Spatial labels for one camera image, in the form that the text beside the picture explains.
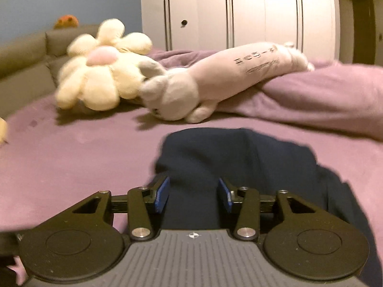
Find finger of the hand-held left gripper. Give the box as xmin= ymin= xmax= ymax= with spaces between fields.
xmin=0 ymin=231 xmax=24 ymax=274

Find navy blue pants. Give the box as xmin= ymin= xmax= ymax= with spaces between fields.
xmin=156 ymin=127 xmax=374 ymax=278

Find white wardrobe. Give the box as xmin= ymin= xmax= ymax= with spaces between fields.
xmin=140 ymin=0 xmax=342 ymax=63

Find grey padded headboard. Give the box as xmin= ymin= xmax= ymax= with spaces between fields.
xmin=0 ymin=25 xmax=101 ymax=120

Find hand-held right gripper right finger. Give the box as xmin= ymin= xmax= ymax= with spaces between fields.
xmin=218 ymin=177 xmax=319 ymax=242

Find orange plush toy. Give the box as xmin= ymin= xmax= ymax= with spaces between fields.
xmin=53 ymin=14 xmax=80 ymax=30

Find cream flower plush toy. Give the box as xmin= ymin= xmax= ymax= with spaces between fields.
xmin=55 ymin=18 xmax=154 ymax=111

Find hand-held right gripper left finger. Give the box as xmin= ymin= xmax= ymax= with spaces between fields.
xmin=70 ymin=176 xmax=171 ymax=242

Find pale yellow plush toy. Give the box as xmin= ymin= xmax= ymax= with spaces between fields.
xmin=0 ymin=116 xmax=9 ymax=147

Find long pink plush cat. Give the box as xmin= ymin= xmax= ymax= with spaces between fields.
xmin=139 ymin=42 xmax=315 ymax=124

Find dark door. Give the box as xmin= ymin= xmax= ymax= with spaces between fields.
xmin=338 ymin=0 xmax=383 ymax=66

